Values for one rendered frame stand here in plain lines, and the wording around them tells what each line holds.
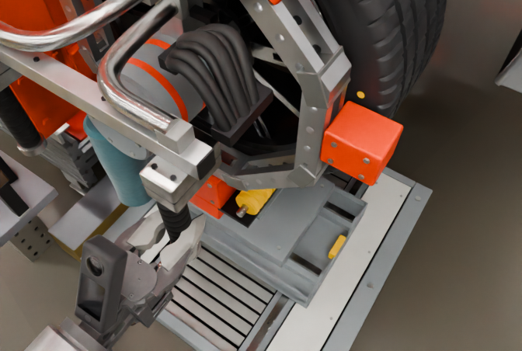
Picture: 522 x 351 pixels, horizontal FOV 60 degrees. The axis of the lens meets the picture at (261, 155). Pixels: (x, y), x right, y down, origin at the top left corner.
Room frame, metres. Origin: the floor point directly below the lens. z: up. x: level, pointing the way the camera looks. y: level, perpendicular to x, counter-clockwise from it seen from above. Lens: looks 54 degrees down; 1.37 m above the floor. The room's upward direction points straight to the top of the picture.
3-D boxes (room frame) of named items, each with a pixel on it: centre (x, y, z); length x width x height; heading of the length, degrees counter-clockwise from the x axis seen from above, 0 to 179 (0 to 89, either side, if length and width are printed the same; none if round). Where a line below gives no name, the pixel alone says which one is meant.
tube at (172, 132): (0.41, 0.11, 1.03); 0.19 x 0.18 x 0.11; 146
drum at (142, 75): (0.51, 0.16, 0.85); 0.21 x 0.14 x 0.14; 146
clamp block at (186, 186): (0.31, 0.09, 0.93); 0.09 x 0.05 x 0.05; 146
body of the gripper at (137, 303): (0.18, 0.18, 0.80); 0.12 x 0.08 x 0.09; 146
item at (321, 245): (0.68, -0.02, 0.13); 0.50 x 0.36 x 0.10; 56
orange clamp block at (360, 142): (0.40, -0.14, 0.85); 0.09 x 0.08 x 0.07; 56
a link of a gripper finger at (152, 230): (0.28, 0.14, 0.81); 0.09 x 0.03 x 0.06; 154
